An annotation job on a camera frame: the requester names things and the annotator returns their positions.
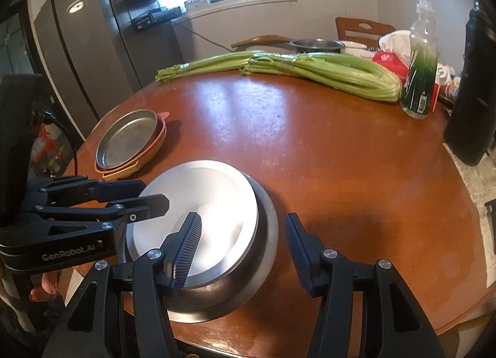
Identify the steel plate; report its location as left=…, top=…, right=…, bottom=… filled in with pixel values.
left=95, top=110, right=159, bottom=169

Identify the pink bear-eared plate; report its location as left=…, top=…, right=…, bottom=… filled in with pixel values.
left=94, top=111, right=170, bottom=177

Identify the long celery bunch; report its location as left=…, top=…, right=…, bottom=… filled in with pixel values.
left=156, top=50, right=268, bottom=83

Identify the clear bottle with green label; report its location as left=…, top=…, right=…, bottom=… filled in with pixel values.
left=400, top=0, right=442, bottom=120

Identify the curved-back dark wooden chair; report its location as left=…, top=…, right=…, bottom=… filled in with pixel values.
left=231, top=35, right=293, bottom=53

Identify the red tissue pack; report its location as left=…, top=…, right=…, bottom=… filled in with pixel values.
left=371, top=30, right=413, bottom=87

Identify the grey refrigerator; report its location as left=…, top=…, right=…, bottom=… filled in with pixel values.
left=33, top=0, right=179, bottom=141

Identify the thick celery bunch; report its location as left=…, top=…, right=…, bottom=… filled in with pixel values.
left=240, top=52, right=401, bottom=103

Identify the person's left hand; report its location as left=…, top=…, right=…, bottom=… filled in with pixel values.
left=29, top=271, right=63, bottom=302

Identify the black thermos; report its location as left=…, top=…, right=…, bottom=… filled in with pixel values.
left=444, top=0, right=496, bottom=167

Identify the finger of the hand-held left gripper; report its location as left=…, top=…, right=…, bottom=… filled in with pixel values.
left=33, top=194, right=170, bottom=238
left=39, top=177, right=147, bottom=207

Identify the thick black cable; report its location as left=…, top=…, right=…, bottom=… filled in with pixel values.
left=37, top=110, right=82, bottom=182

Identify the glass door cabinet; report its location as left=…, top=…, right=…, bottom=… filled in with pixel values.
left=0, top=0, right=84, bottom=188

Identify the steel pot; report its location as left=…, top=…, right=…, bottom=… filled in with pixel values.
left=290, top=38, right=345, bottom=55

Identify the small white bottle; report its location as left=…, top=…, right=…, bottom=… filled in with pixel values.
left=436, top=65, right=462, bottom=99

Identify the thin black wall cable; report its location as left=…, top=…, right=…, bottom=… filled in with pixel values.
left=174, top=20, right=233, bottom=50

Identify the orange wooden chair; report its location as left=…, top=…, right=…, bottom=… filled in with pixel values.
left=335, top=17, right=395, bottom=43

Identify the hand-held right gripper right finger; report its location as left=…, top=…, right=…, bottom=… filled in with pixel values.
left=285, top=213, right=438, bottom=358

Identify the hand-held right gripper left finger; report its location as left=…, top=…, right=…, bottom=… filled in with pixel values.
left=41, top=211, right=203, bottom=358

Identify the steel bowl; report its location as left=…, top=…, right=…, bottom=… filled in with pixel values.
left=165, top=174, right=280, bottom=323

